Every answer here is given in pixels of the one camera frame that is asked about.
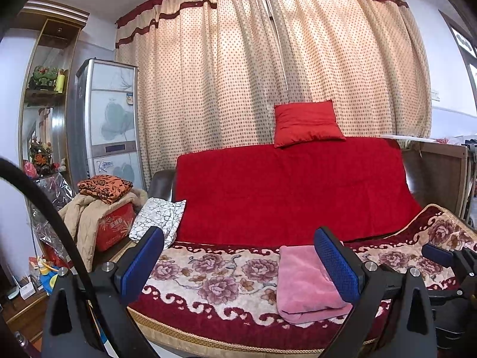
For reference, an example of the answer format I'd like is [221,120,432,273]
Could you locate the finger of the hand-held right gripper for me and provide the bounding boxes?
[422,243,466,273]

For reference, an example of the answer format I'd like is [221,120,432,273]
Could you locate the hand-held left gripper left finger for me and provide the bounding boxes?
[42,226,165,358]

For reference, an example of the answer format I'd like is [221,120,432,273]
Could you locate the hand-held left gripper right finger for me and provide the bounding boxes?
[314,227,436,358]

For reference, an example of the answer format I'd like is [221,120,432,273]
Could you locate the pink corduroy jacket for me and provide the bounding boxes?
[276,245,353,325]

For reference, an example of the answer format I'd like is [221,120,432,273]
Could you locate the red cardboard box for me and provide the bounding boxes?
[95,202,135,252]

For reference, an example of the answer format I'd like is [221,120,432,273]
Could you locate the white black patterned cloth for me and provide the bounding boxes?
[128,197,187,249]

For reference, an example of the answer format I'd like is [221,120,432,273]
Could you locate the beige quilted coat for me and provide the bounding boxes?
[58,188,148,273]

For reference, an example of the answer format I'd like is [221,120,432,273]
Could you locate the floral plush blanket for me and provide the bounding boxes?
[127,203,477,338]

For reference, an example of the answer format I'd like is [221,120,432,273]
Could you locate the dark sofa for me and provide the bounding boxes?
[149,169,176,202]

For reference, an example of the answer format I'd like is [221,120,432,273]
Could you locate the orange black patterned cloth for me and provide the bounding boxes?
[78,175,134,205]

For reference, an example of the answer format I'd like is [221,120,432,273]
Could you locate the red blanket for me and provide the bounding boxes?
[174,138,423,249]

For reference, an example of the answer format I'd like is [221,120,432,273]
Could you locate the clear plastic wrap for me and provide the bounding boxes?
[32,173,75,249]

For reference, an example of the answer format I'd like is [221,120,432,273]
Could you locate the small white device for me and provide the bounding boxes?
[7,276,36,301]

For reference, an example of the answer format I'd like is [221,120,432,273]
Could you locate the wooden side table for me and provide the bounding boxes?
[0,287,49,345]

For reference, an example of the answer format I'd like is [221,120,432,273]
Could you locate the red pillow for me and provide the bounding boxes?
[274,100,346,149]

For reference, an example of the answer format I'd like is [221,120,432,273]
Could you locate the flower ornament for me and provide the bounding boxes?
[30,138,55,175]

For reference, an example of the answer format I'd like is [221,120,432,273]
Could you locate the wooden display cabinet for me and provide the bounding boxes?
[18,11,90,180]

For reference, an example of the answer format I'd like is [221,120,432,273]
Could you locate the dotted beige curtain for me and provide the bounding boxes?
[115,0,433,180]

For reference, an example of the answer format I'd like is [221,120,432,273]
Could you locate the dark framed window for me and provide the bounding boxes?
[440,9,477,114]

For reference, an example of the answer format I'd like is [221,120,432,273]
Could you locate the wooden bed frame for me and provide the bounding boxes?
[402,140,477,228]

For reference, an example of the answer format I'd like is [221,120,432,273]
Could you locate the black cable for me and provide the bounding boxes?
[0,158,116,358]

